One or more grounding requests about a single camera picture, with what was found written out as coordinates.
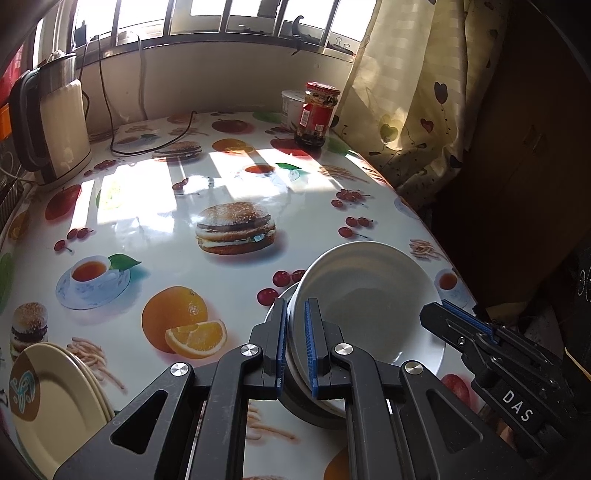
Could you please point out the cream heart print curtain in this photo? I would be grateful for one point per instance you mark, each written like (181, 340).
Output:
(415, 92)

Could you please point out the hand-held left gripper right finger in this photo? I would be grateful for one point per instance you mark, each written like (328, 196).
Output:
(311, 355)

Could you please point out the black window hook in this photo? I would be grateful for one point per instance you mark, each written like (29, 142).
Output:
(301, 32)

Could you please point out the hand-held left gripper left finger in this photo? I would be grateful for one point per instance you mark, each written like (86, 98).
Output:
(280, 355)

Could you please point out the red label sauce jar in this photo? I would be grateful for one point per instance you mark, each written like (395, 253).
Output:
(316, 115)

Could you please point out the food printed tablecloth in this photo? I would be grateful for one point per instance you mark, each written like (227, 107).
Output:
(184, 184)

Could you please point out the small binder clip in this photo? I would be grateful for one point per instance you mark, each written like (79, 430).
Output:
(340, 45)

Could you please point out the dark wooden cabinet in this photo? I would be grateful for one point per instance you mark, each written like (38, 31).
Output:
(531, 161)

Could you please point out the window frame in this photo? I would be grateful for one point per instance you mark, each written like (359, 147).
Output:
(207, 23)

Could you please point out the white plastic tub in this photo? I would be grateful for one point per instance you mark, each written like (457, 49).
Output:
(292, 108)

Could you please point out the white electric kettle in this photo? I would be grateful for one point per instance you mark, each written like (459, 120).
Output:
(51, 124)

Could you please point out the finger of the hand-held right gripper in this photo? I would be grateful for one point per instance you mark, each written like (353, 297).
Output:
(443, 325)
(475, 323)

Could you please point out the beige plate with blue print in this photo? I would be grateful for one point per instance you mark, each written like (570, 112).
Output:
(51, 410)

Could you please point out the white ceramic bowl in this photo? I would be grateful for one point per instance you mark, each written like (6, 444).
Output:
(374, 300)
(295, 369)

